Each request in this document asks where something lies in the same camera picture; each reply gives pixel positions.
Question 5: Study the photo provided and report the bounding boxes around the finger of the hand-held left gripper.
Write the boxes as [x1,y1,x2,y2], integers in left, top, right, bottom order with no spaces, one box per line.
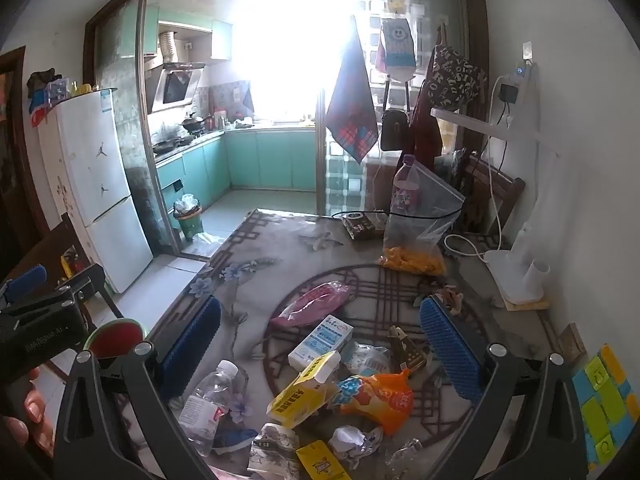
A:
[54,262,108,307]
[2,265,49,303]

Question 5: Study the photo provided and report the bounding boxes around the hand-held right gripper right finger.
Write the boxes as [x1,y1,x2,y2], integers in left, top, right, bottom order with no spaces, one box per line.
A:
[419,297,591,480]

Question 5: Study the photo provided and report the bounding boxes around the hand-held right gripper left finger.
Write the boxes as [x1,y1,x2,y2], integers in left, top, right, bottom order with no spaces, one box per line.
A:
[52,296,223,480]

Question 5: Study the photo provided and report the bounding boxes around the red bucket with green rim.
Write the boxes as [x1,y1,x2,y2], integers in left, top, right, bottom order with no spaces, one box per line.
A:
[82,321,148,361]

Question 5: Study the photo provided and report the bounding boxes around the white blue medicine box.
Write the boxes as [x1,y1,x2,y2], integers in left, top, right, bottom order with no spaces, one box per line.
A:
[287,316,354,372]

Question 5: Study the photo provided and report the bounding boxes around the black shoulder bag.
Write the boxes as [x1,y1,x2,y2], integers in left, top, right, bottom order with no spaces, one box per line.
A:
[380,107,408,152]

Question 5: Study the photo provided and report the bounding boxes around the person's left hand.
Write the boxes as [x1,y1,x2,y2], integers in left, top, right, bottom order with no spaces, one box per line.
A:
[0,365,57,461]

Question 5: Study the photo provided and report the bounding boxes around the yellow plastic container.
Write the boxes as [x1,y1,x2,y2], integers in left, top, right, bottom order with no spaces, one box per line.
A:
[60,252,83,279]

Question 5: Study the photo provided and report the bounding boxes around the brown triangular wrapper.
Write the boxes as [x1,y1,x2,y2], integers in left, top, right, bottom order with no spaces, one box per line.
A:
[389,326,428,373]

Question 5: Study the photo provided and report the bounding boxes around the carved dark wooden chair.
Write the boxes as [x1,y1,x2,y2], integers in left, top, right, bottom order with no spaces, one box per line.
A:
[0,212,126,381]

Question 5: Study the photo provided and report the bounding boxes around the pile of shell scraps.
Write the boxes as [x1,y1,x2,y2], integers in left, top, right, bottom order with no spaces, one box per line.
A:
[412,282,468,313]

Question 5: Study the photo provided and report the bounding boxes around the crushed clear plastic bottle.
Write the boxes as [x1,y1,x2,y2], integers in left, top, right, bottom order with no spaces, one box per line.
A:
[178,360,249,456]

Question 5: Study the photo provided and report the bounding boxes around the clear plastic wrapper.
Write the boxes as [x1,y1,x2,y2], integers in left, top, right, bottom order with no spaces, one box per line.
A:
[345,341,393,376]

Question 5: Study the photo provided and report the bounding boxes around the wooden coaster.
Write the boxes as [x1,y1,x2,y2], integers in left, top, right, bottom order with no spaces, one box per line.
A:
[502,297,549,312]

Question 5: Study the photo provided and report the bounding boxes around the orange snack bag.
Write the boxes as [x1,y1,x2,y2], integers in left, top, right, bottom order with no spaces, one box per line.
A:
[332,370,416,436]

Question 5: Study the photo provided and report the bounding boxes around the zip bag of orange snacks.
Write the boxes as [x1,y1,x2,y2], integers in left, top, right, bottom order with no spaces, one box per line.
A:
[378,160,466,276]

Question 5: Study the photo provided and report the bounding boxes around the white desk lamp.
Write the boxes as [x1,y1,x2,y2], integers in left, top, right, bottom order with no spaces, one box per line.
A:
[430,107,551,306]

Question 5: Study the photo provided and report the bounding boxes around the blue face mask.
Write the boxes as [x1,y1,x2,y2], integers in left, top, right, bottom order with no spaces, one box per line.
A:
[212,425,258,453]

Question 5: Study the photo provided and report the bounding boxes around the white refrigerator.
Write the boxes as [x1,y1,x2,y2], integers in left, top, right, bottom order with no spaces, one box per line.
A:
[37,87,153,295]

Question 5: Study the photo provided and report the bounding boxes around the yellow cardboard box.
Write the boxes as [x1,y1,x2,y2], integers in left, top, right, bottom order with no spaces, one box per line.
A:
[266,351,342,428]

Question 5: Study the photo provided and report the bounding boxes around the crumpled clear plastic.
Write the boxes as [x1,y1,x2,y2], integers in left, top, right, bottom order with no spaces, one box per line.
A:
[385,437,426,471]

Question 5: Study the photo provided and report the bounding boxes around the dark wooden door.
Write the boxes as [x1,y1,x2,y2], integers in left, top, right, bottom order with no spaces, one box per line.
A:
[0,45,47,261]

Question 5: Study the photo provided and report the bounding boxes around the floral printed tablecloth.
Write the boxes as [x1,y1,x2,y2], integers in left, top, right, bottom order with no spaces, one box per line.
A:
[115,207,566,480]

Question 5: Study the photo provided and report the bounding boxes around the green kitchen waste bin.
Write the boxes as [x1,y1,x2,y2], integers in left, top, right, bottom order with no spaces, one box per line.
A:
[172,194,205,240]

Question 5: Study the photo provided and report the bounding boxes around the pink plastic wrapper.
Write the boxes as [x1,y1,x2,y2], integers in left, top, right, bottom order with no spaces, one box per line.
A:
[270,281,351,328]

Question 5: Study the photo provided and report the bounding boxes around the landscape print cigarette pack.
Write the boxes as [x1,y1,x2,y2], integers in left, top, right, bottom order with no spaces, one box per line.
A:
[247,422,301,480]

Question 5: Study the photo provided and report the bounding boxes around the crumpled foil wrapper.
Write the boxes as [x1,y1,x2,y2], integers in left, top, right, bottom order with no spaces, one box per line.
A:
[327,425,383,466]

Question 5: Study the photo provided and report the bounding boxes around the black remote-like device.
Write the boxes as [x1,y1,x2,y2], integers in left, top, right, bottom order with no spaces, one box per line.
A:
[342,212,386,240]

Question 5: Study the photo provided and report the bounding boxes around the plain back wooden chair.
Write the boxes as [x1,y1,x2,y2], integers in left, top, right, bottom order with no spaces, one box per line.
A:
[452,152,526,251]

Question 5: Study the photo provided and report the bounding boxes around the purple label plastic bottle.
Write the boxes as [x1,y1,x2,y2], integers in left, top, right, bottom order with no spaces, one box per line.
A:
[391,155,421,217]

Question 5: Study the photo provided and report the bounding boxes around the yellow small box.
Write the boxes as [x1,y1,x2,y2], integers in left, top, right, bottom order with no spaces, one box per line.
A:
[570,344,636,471]

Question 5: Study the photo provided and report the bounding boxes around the yellow star print packet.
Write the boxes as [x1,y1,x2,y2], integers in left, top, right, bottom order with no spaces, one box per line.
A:
[296,440,351,480]

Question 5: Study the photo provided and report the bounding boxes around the clear blue plastic box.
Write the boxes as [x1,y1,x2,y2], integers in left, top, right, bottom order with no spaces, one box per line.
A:
[45,77,71,107]

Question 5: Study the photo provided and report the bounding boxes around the teal kitchen base cabinets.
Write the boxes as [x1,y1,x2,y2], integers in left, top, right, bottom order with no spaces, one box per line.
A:
[155,127,318,206]

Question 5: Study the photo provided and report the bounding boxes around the dark cloth bundle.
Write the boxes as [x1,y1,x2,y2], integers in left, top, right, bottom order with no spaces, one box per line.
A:
[27,67,63,97]

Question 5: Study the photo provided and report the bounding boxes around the dark red garment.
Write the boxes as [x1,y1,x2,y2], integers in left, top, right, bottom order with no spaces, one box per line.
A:
[407,50,443,171]

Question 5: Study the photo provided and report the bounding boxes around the steel range hood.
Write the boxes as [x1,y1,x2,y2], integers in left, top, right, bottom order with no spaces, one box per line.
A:
[150,62,207,113]

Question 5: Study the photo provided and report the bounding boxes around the plaid hanging towel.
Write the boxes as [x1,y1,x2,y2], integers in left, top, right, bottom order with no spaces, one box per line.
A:
[325,15,379,165]

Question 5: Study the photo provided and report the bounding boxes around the letter print cloth bag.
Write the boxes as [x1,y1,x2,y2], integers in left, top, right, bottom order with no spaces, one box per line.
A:
[430,44,488,113]

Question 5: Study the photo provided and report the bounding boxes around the smiley print hanging bag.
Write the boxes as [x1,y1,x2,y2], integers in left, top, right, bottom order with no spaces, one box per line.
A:
[376,17,418,81]

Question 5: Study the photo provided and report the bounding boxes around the brown wall socket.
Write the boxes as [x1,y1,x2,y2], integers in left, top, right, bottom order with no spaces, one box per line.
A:
[560,324,586,356]

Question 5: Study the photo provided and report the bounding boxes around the black cable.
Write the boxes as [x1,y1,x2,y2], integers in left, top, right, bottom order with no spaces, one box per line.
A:
[332,207,463,222]

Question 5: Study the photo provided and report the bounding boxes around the white cable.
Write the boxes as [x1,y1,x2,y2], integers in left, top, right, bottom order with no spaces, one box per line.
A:
[442,80,507,262]

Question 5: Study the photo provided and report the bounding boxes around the silver exhaust duct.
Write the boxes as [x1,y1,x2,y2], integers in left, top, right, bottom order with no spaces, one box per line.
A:
[159,31,180,66]

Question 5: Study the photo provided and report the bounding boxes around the teal wall cabinet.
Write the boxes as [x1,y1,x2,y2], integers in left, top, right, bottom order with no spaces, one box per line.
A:
[210,20,234,61]

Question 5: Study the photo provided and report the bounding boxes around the white wall charger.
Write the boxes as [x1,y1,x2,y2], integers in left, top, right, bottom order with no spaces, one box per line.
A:
[500,62,540,101]

